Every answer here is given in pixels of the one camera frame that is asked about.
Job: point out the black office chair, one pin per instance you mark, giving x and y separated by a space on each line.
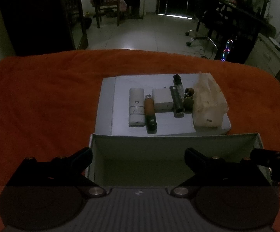
210 17

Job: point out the dark computer desk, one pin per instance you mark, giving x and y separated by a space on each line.
248 19

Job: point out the white cabinet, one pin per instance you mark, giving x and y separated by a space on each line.
268 53

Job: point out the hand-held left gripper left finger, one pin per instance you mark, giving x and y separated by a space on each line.
88 157

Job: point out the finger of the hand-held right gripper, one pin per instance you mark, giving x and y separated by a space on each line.
265 156

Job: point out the wooden chair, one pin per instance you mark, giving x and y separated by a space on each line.
106 4

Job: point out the clear plastic bag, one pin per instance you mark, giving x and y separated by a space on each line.
207 106

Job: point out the white power bank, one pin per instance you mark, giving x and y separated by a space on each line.
136 101

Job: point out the computer tower with coloured fans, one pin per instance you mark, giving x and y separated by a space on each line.
236 50

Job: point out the brown bottle with green label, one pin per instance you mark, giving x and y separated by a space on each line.
149 108

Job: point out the pink cloth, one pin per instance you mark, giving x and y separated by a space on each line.
120 3

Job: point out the white cardboard box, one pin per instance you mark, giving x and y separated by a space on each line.
142 149

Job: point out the white charger adapter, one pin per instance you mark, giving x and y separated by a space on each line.
161 98

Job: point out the orange blanket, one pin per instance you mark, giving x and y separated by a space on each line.
45 101

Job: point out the dark wooden cabinet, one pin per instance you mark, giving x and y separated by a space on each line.
33 17

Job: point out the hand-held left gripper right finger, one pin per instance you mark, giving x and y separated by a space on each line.
190 157

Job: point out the glass vial with black cap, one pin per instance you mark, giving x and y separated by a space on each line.
177 78

